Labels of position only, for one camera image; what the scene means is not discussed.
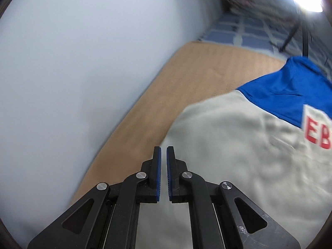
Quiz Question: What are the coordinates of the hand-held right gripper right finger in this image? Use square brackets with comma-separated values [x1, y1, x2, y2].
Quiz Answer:
[166, 146, 301, 249]

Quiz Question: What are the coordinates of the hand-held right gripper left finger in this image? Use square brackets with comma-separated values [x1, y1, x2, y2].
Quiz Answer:
[27, 146, 162, 249]

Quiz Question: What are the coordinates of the white and blue jacket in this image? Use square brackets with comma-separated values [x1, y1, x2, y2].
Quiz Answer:
[135, 56, 332, 249]

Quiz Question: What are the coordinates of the tan blanket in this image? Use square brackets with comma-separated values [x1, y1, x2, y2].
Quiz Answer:
[70, 41, 287, 205]

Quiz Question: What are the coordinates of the blue checked bedsheet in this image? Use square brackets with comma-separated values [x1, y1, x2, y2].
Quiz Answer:
[198, 13, 332, 83]

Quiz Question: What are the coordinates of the black light stand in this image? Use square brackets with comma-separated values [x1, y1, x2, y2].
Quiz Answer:
[279, 5, 310, 57]

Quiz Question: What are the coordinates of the folded floral quilt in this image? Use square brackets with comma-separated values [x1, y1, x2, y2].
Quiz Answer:
[220, 0, 299, 21]

